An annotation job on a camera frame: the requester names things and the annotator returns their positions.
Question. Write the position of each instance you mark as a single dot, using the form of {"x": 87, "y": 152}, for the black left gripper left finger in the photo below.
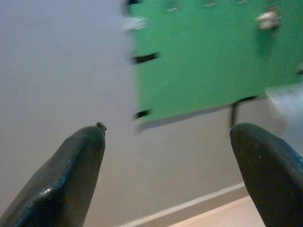
{"x": 64, "y": 184}

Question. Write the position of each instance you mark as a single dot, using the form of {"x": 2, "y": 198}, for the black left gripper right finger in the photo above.
{"x": 272, "y": 179}

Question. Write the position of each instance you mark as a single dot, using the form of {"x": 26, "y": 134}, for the white card with orange logo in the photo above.
{"x": 267, "y": 19}

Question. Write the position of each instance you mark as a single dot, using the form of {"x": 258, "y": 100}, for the small metal hook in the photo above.
{"x": 172, "y": 9}
{"x": 210, "y": 4}

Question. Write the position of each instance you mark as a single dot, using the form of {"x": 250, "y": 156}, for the black tape strip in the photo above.
{"x": 143, "y": 114}
{"x": 145, "y": 58}

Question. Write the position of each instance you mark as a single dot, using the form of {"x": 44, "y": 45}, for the green board with metal hooks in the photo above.
{"x": 201, "y": 61}

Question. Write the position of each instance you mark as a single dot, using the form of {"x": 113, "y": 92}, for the clear white tape strip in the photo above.
{"x": 135, "y": 23}

